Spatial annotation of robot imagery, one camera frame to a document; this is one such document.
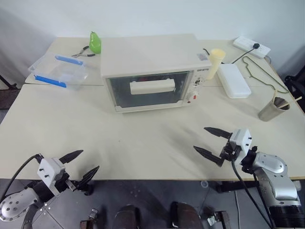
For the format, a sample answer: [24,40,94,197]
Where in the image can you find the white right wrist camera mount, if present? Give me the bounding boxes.
[229,128,253,163]

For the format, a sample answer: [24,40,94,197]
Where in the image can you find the steel metal cup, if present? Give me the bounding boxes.
[258,96,291,122]

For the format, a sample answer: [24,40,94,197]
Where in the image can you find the green plastic pear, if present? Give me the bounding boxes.
[89,31,102,55]

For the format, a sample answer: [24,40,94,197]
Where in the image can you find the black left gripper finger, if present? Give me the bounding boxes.
[59,149,84,165]
[76,166,100,192]

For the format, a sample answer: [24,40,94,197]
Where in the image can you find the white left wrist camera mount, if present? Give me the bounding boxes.
[37,157,66,197]

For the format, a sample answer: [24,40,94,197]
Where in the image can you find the cream toaster oven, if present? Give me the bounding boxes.
[100,33,212,114]

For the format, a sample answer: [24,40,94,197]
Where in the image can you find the olive wire clothes hanger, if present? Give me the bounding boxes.
[243,56,290,94]

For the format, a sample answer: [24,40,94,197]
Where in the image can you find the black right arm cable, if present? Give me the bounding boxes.
[230,158,275,229]

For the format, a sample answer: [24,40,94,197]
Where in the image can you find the cream ice cream cone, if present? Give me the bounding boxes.
[206,48,226,81]

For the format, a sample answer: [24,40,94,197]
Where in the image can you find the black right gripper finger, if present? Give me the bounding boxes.
[193,145,225,167]
[203,127,233,140]

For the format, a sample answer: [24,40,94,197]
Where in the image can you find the black chair base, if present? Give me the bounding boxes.
[285,75,305,102]

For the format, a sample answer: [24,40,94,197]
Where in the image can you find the small black-handled pliers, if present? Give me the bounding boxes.
[71,46,96,58]

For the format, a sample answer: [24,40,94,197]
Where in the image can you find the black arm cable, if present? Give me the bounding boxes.
[230,158,275,229]
[0,154,45,198]

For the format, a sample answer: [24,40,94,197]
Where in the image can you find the black power cable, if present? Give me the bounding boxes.
[202,47,255,65]

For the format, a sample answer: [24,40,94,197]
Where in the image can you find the black table frame bar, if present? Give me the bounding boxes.
[215,180,305,193]

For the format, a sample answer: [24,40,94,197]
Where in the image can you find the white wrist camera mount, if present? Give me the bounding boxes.
[229,128,253,163]
[37,157,66,197]

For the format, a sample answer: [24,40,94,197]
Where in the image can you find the flat white plastic box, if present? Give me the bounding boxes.
[216,63,252,99]

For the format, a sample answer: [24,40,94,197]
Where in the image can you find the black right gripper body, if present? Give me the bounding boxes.
[219,138,241,166]

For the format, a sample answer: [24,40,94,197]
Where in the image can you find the dark rounded shape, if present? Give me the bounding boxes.
[170,201,203,229]
[113,204,142,229]

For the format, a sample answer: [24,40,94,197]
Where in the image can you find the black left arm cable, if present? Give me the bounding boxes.
[0,154,45,198]

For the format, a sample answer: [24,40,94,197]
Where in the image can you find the white power strip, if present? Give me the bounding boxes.
[233,36,271,59]

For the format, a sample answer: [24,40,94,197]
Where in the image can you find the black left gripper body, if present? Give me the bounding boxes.
[53,172,79,194]

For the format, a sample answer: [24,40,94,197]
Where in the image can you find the clear container with blue clips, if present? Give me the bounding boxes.
[28,52,89,91]

